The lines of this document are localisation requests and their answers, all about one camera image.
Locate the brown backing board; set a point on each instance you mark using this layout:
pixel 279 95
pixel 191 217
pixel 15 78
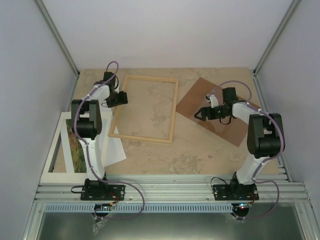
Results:
pixel 192 99

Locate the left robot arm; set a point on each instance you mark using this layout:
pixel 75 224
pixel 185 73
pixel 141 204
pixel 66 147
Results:
pixel 87 123

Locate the left aluminium corner post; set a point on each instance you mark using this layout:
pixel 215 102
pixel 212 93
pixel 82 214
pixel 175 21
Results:
pixel 57 36

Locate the white photo mat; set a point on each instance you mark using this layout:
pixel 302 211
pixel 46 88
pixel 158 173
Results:
pixel 59 167

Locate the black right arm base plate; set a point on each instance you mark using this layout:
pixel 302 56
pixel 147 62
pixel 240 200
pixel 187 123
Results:
pixel 224 192

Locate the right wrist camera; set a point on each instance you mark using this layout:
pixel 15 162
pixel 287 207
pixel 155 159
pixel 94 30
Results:
pixel 212 100

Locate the aluminium mounting rail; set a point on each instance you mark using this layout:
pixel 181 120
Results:
pixel 178 189

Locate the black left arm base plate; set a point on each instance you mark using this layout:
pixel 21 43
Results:
pixel 94 190

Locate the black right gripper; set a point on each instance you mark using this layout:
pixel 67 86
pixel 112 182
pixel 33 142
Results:
pixel 205 114

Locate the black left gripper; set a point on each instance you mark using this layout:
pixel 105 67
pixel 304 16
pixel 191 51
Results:
pixel 123 100

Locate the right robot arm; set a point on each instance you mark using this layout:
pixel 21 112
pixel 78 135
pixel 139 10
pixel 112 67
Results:
pixel 265 135

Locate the light wooden picture frame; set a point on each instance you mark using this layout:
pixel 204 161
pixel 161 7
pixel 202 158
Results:
pixel 118 109

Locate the landscape photo print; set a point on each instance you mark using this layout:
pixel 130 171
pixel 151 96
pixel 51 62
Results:
pixel 77 154

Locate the right aluminium corner post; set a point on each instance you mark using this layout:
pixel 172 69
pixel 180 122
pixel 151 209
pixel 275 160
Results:
pixel 294 5

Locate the slotted grey cable duct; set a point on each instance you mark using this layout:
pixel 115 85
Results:
pixel 136 207

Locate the aluminium corner post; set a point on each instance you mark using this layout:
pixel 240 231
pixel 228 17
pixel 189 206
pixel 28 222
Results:
pixel 294 5
pixel 57 36

